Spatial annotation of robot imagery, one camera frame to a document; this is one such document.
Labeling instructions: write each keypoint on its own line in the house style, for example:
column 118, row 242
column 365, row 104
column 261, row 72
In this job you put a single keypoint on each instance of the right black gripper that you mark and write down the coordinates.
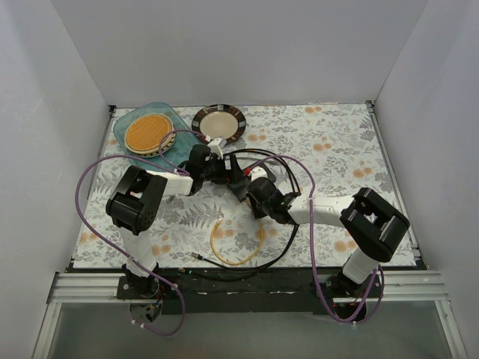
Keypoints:
column 249, row 188

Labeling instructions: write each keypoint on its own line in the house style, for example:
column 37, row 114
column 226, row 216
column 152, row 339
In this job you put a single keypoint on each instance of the blue plastic tray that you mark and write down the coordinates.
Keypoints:
column 174, row 148

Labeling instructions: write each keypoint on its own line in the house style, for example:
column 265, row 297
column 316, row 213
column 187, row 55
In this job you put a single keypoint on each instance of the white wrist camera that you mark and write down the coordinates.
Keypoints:
column 256, row 173
column 215, row 146

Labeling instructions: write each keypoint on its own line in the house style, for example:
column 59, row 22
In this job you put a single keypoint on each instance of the floral tablecloth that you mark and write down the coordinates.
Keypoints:
column 332, row 149

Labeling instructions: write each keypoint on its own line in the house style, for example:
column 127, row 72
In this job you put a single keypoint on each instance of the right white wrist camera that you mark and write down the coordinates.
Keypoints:
column 256, row 173

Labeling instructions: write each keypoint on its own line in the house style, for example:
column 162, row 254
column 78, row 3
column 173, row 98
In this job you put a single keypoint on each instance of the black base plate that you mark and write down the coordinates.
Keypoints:
column 172, row 301

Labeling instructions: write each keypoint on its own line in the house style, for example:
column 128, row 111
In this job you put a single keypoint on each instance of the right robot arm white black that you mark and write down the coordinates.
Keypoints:
column 375, row 225

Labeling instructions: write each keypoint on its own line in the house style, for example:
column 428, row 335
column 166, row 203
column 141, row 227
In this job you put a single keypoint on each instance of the orange woven round plate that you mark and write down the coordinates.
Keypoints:
column 143, row 135

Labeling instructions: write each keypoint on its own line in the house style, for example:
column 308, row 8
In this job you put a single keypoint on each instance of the dark rimmed ceramic plate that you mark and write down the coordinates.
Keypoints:
column 220, row 120

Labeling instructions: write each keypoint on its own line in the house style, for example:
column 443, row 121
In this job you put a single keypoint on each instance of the black network switch box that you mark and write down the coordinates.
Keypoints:
column 240, row 189

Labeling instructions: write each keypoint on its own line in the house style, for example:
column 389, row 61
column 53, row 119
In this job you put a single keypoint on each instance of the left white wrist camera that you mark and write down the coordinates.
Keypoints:
column 215, row 146

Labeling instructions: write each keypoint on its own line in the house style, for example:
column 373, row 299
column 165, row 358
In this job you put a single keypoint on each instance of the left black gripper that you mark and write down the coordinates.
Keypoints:
column 227, row 169

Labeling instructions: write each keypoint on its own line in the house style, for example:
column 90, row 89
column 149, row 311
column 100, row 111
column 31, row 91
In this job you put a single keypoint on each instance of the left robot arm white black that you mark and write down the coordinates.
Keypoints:
column 135, row 201

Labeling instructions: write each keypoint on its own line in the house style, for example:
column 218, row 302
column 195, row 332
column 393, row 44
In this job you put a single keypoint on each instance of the aluminium frame rail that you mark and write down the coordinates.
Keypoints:
column 112, row 286

